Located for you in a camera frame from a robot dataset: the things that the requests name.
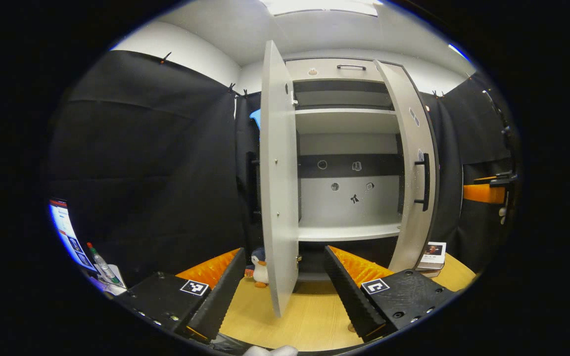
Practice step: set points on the computer monitor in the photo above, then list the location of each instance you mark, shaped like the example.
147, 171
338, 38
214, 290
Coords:
70, 232

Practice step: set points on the thin book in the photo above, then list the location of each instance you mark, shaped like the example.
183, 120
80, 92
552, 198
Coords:
431, 267

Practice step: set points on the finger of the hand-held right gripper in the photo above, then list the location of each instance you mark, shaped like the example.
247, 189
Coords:
483, 194
505, 179

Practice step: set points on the penguin plush toy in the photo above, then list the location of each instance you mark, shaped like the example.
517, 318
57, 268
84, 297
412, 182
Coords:
260, 272

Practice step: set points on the ceiling light panel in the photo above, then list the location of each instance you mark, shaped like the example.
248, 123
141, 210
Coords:
319, 6

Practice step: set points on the white cabinet drawer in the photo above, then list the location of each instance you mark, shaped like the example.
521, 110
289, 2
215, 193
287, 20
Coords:
334, 75

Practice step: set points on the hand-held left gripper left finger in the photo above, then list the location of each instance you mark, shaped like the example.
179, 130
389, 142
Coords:
223, 296

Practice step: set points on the white cabinet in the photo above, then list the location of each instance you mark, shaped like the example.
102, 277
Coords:
324, 202

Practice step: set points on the white paper sheet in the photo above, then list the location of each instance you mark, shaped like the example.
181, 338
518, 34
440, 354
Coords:
117, 284

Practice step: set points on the ceiling light strip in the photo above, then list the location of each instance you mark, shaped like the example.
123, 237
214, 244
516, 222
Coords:
458, 51

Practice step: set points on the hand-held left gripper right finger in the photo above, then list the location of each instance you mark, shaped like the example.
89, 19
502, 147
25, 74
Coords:
349, 296

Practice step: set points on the white book with portrait cover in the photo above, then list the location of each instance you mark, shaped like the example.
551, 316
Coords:
434, 252

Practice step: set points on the white cabinet door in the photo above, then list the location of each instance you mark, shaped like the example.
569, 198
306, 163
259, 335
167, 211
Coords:
277, 198
406, 232

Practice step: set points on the red capped marker pen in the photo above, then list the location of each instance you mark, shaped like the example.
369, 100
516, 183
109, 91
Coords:
101, 262

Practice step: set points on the white cabinet shelf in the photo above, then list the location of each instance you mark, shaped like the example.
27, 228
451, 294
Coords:
349, 232
344, 121

